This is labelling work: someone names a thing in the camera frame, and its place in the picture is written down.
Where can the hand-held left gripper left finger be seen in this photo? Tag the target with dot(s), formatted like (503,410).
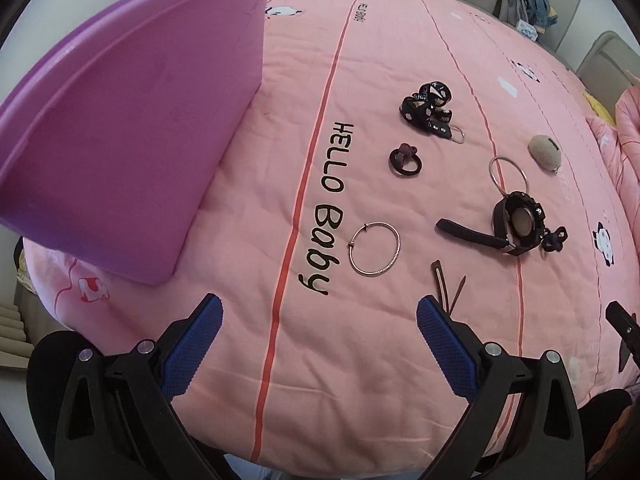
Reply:
(192,346)

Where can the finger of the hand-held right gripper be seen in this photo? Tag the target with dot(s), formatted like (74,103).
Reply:
(622,327)

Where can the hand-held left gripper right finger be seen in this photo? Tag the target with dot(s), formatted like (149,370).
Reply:
(445,346)

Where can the brown snap hair clip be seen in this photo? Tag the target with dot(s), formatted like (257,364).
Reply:
(441,282)

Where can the small black bow clip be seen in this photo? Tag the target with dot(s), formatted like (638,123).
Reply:
(554,242)

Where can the black wrist watch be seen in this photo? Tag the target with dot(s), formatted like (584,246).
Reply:
(520,222)

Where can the thin silver bangle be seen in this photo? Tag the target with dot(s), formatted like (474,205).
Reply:
(492,175)

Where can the purple plastic bin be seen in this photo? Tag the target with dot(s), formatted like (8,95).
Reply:
(125,135)

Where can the pink printed blanket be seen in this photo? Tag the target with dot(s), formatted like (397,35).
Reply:
(375,320)

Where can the pink quilt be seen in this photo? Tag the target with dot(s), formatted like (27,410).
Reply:
(625,150)

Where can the grey pebble-shaped coin pouch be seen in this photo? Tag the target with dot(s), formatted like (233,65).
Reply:
(544,152)

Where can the beige chair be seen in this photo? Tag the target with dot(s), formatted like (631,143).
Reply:
(602,57)

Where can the small blue white packet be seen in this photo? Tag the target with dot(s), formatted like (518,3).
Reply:
(527,29)

